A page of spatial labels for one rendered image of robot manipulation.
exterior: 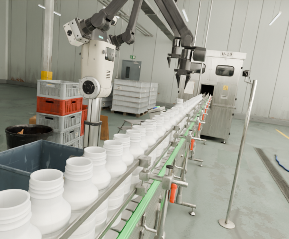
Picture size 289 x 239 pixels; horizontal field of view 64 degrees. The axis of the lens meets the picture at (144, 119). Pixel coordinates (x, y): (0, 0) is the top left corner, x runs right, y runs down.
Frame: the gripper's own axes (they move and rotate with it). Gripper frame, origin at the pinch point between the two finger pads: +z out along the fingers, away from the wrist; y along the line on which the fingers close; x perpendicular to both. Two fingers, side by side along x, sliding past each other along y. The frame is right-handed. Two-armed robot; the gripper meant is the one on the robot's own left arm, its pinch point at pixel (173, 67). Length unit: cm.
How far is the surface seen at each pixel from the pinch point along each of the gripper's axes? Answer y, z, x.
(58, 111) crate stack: 164, 68, -87
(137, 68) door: 350, -30, -936
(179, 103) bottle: -15, 22, 49
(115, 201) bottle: -17, 33, 136
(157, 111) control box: 0.0, 29.7, 35.3
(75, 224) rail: -18, 28, 151
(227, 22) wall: -41, -264, -942
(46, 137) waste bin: 122, 80, -15
